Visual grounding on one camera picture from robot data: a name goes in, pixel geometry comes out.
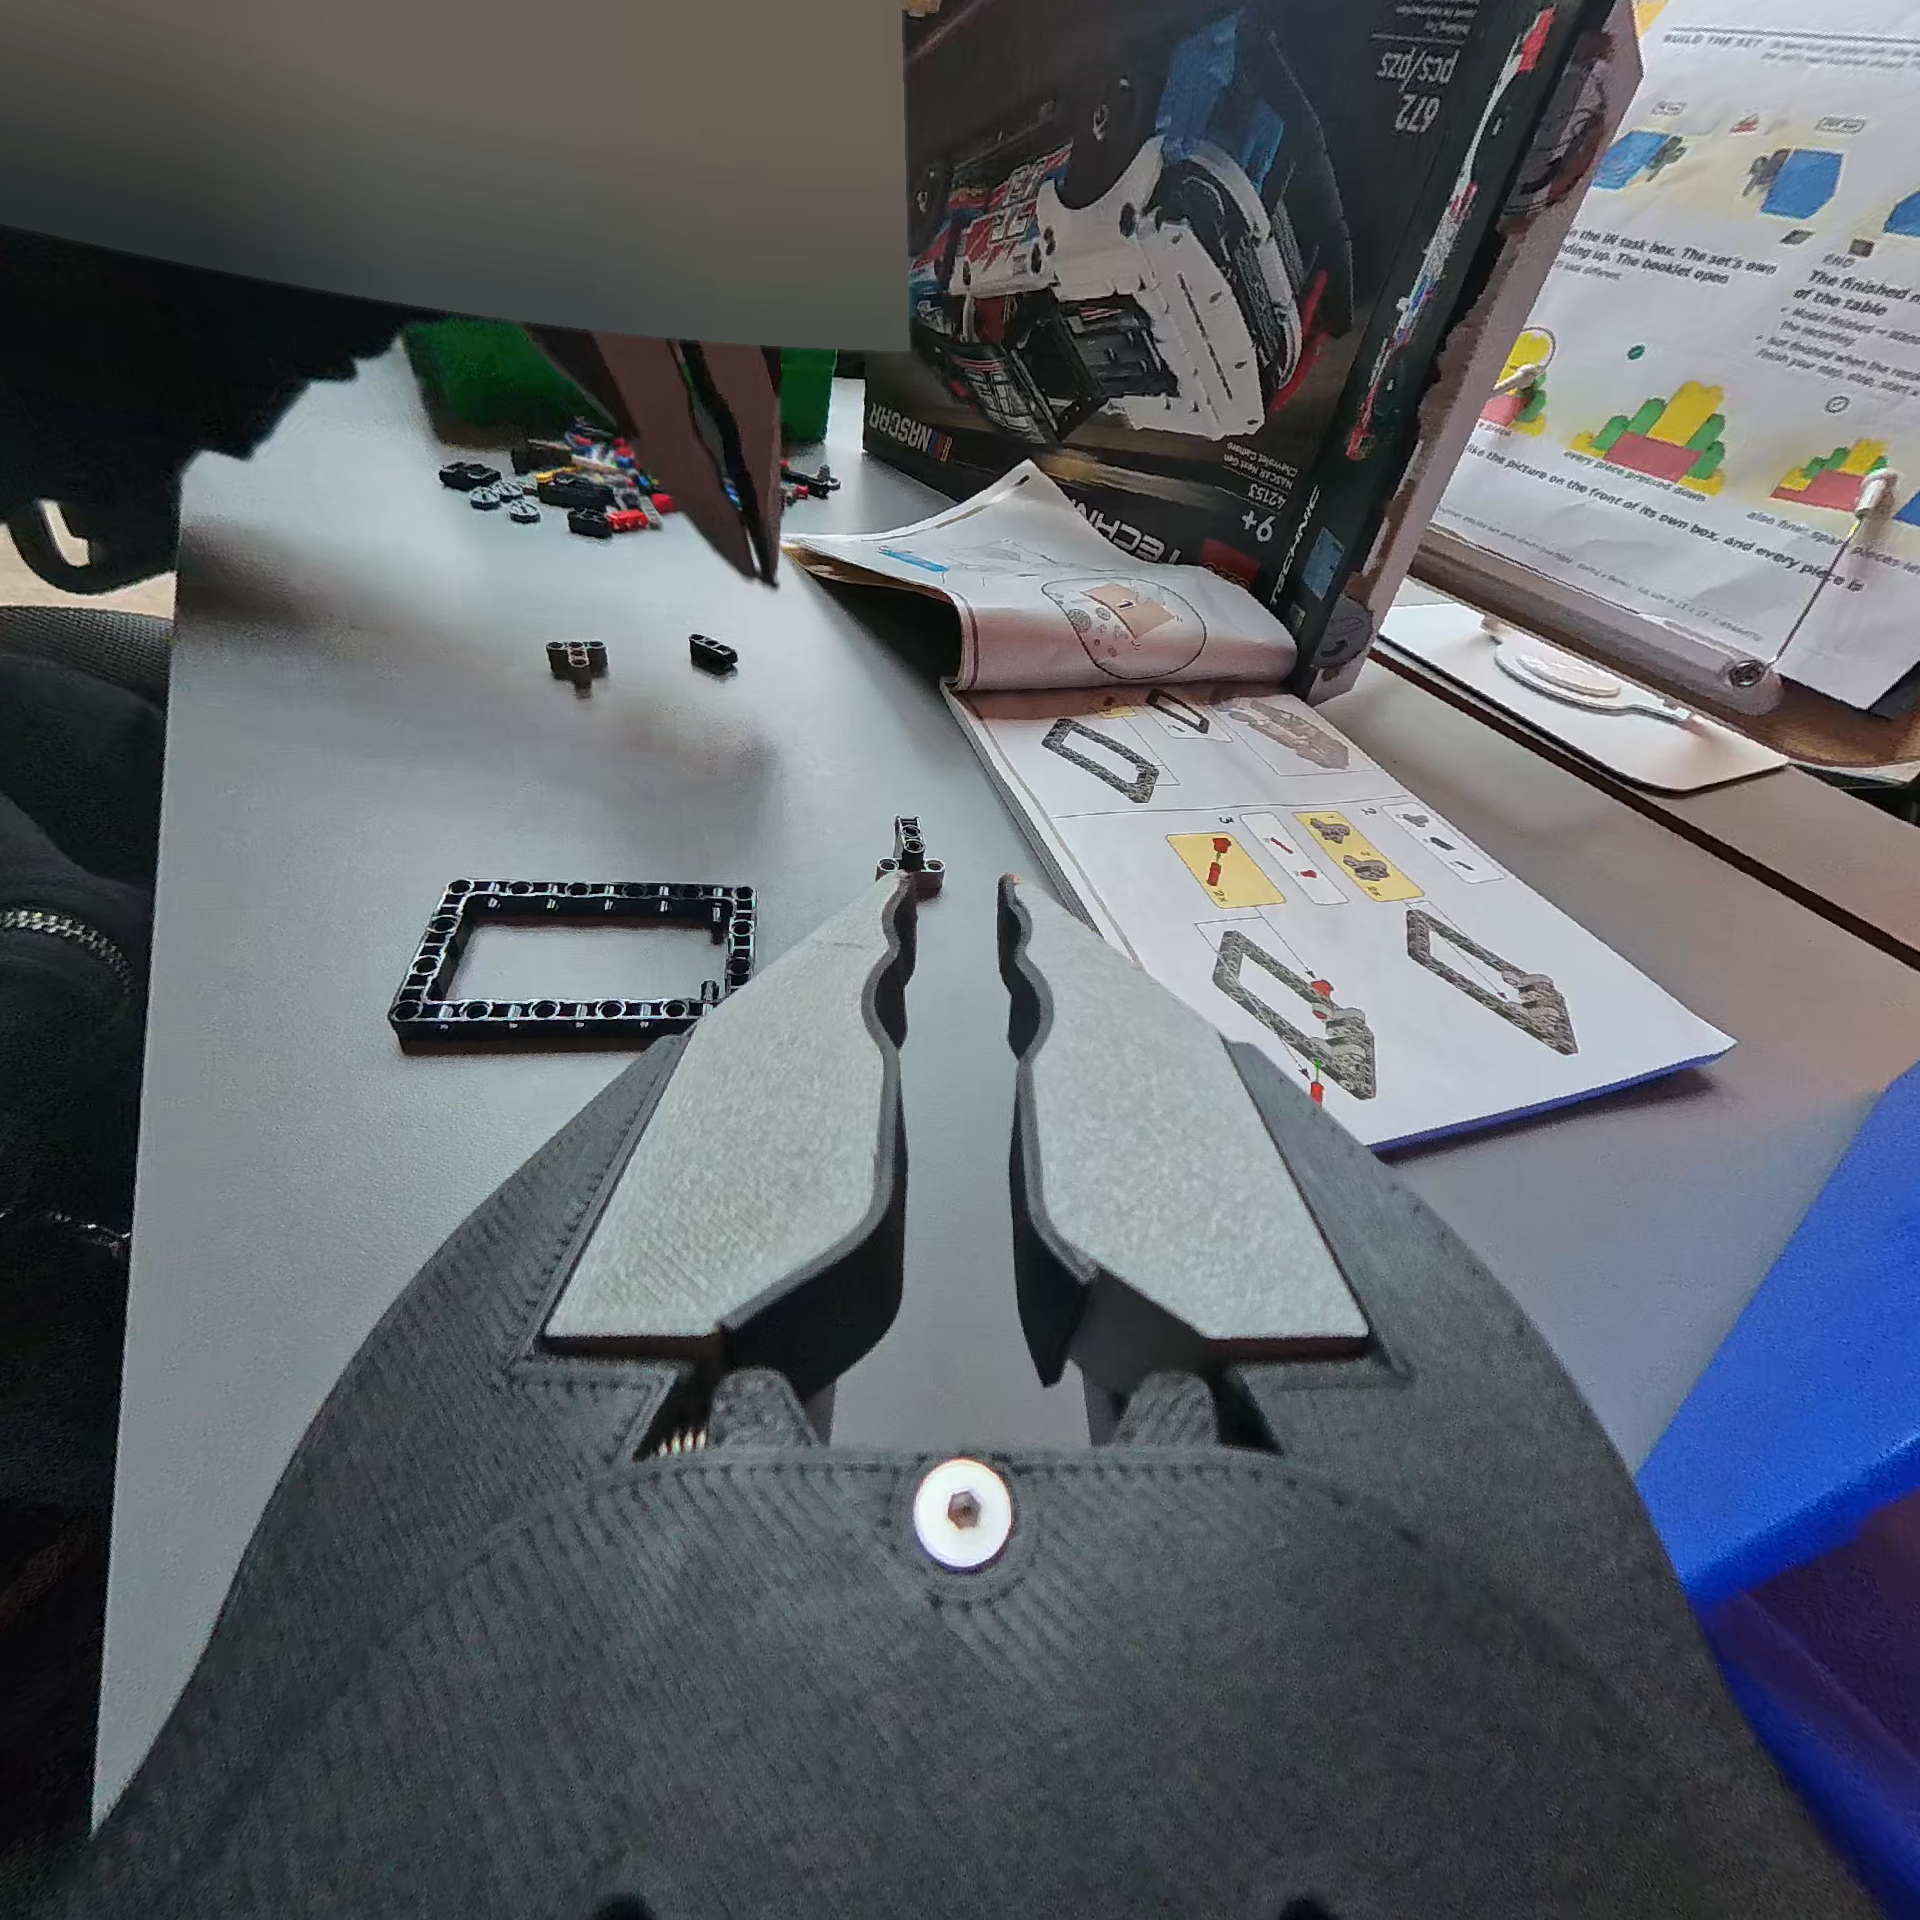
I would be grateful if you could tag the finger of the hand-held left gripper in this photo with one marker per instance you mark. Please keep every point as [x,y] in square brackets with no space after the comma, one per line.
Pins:
[750,435]
[662,422]

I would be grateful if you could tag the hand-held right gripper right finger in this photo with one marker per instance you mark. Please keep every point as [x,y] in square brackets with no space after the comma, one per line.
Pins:
[1170,1184]

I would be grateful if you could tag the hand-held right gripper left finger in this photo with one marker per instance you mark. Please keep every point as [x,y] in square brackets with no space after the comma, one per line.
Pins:
[750,1171]

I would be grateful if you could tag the pile of mixed lego pieces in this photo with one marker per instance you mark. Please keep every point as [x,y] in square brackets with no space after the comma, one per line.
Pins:
[578,488]

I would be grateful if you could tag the black lego connector block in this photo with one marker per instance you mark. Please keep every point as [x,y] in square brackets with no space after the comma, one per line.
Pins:
[713,656]

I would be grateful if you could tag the grey T-shaped lego beam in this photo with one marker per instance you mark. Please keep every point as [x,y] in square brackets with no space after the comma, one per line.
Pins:
[578,656]
[913,863]

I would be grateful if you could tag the person's left forearm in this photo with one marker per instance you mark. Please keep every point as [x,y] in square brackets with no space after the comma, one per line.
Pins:
[150,376]

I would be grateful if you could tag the lego instruction booklet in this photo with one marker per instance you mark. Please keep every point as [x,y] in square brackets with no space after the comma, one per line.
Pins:
[1500,960]

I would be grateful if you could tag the black lego set box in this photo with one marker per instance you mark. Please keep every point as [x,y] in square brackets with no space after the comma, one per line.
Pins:
[1201,376]

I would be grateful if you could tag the green plastic bin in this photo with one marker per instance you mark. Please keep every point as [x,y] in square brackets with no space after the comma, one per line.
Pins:
[480,368]

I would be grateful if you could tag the grey mesh office chair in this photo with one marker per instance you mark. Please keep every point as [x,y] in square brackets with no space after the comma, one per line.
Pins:
[90,645]

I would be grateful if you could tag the blue plastic bin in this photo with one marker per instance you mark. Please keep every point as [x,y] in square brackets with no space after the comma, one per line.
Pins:
[1800,1425]

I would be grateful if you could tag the person's black zipped jacket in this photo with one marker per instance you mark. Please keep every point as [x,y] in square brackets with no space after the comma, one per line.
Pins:
[60,1201]

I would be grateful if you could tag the metal page clip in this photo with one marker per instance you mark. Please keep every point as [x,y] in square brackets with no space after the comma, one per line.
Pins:
[1745,671]

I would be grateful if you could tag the printed instruction sheet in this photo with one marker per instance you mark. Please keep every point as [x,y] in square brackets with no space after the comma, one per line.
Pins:
[1695,376]

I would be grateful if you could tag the black rectangular lego frame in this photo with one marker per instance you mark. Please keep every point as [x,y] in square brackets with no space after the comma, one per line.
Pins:
[600,901]

